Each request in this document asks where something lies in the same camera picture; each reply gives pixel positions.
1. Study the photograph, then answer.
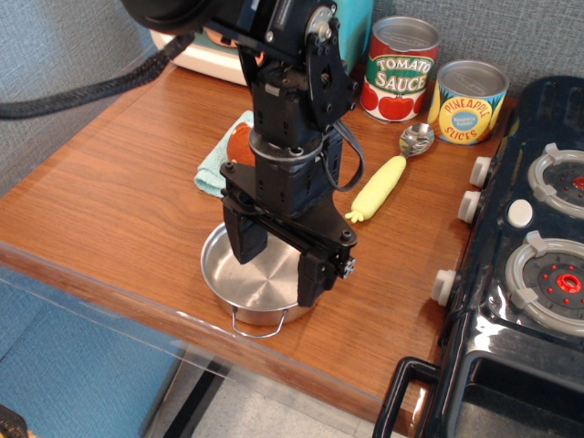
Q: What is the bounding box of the tomato sauce can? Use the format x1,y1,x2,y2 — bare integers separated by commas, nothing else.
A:
360,16,441,121

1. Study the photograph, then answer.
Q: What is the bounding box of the small steel pan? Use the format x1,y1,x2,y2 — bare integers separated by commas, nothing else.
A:
201,224,311,339

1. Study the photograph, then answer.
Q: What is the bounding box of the white stove knob middle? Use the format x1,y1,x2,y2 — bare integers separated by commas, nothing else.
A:
457,191,481,224

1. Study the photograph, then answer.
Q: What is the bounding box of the black braided cable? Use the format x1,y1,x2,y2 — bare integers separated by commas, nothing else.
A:
0,32,196,120

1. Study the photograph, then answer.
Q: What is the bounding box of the pineapple slices can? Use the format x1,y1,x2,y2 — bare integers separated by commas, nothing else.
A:
428,60,509,145

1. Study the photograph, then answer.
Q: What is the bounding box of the light blue rag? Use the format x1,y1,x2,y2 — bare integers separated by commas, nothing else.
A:
193,110,253,199

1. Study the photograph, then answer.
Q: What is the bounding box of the white stove knob lower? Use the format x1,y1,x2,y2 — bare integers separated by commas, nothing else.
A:
431,269,457,307

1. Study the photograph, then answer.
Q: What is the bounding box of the yellow handled metal spoon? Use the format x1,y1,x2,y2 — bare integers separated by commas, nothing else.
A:
345,123,434,224

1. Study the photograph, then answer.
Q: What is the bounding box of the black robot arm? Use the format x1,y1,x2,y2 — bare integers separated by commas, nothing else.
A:
124,1,358,308

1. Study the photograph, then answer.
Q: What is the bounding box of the black toy stove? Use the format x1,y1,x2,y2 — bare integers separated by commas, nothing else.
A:
373,76,583,437

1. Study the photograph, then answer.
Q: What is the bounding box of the teal toy microwave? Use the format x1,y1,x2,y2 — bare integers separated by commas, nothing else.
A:
173,0,374,86

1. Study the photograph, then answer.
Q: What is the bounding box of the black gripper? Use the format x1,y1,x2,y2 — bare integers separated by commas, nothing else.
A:
220,130,357,308

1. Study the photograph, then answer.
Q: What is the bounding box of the plush brown mushroom toy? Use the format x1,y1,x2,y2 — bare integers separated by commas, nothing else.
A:
226,121,256,166

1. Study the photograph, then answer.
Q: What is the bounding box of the white stove knob upper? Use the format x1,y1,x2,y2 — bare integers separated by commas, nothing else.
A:
469,156,492,188

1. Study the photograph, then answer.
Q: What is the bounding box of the white stove knob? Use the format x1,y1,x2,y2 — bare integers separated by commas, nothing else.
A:
457,191,481,224
431,269,457,307
469,156,492,188

